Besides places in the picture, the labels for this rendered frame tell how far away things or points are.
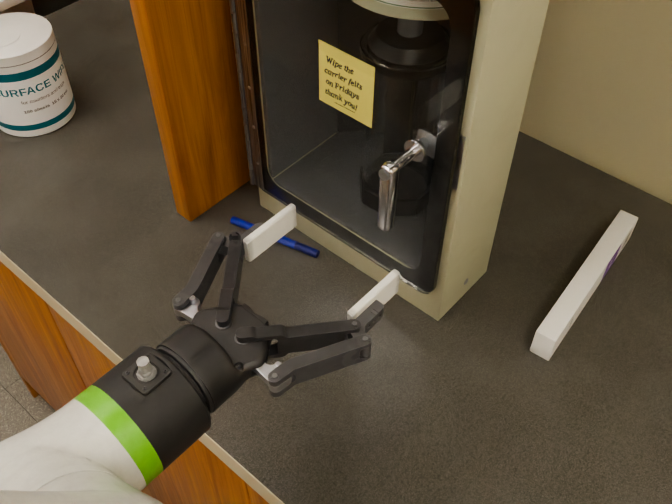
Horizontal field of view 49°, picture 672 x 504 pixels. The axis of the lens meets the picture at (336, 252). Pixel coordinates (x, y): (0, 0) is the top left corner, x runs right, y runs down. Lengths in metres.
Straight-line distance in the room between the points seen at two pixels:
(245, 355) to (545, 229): 0.56
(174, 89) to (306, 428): 0.44
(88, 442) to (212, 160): 0.54
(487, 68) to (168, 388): 0.39
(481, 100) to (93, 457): 0.45
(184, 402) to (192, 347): 0.05
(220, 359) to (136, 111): 0.73
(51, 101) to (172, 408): 0.75
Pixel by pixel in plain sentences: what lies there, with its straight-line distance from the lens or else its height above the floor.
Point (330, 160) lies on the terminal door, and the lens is 0.87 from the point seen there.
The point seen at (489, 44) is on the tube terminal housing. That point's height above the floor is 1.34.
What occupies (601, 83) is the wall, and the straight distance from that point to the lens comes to 1.17.
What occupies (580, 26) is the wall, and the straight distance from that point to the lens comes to 1.15.
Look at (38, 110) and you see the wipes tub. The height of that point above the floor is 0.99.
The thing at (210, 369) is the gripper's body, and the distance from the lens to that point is 0.62.
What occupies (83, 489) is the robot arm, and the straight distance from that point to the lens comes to 0.52.
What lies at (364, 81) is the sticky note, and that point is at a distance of 0.77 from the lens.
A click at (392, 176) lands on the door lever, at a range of 0.73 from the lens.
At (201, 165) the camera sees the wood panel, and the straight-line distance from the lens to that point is 1.03.
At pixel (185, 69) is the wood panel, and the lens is 0.94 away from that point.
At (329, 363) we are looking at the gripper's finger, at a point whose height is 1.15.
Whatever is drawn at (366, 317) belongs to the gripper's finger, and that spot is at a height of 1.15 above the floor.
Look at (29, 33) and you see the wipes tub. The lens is 1.25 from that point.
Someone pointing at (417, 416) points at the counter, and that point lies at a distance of 0.86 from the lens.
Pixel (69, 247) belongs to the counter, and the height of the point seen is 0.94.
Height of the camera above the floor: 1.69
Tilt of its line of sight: 48 degrees down
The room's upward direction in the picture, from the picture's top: straight up
